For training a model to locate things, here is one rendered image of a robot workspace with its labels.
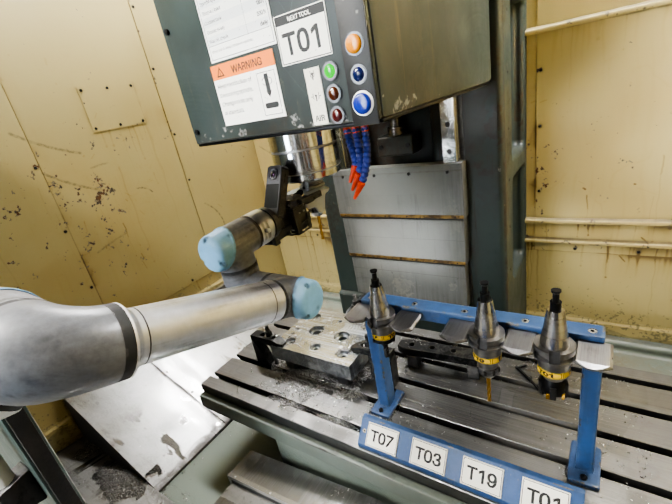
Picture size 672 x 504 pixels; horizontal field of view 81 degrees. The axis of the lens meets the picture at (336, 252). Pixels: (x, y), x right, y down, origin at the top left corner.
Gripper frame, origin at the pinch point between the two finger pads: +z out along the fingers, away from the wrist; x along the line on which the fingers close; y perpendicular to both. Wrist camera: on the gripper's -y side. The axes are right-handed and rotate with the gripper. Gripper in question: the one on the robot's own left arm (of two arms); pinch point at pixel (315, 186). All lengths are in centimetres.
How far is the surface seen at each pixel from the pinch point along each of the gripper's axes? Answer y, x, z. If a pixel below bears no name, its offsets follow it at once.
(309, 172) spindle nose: -5.5, 5.1, -7.2
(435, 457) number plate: 52, 34, -23
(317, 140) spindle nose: -11.8, 7.1, -4.6
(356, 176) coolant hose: -3.6, 16.1, -5.6
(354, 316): 24.9, 16.2, -16.4
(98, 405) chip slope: 67, -87, -42
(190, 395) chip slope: 76, -67, -19
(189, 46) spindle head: -33.7, -5.3, -20.9
